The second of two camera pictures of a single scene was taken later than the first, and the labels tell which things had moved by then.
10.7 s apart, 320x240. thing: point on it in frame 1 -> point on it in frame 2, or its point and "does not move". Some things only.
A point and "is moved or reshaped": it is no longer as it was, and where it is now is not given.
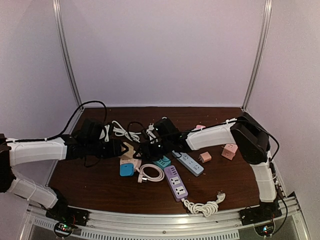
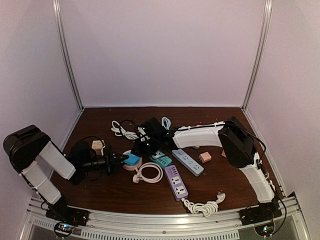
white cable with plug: [208, 209] does not move
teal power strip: [163, 163] does not move
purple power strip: [177, 186] does not move
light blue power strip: [188, 163] does not move
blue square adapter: [126, 169] -> [133, 160]
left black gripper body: [107, 152] -> [107, 162]
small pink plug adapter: [205, 157] does not move
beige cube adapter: [129, 154] is moved or reshaped
